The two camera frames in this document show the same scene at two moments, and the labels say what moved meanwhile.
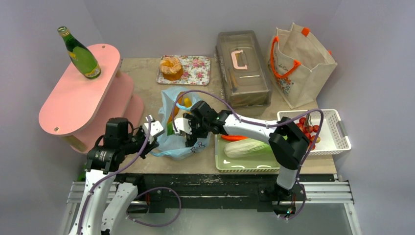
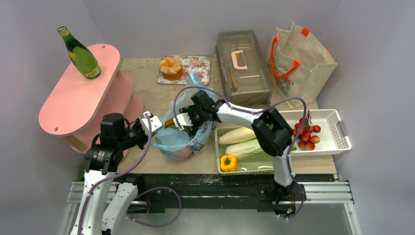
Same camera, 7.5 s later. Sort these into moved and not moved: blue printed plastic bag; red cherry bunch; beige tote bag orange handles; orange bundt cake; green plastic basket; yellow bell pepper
Moved: blue printed plastic bag; yellow bell pepper
Not moved: red cherry bunch; orange bundt cake; green plastic basket; beige tote bag orange handles
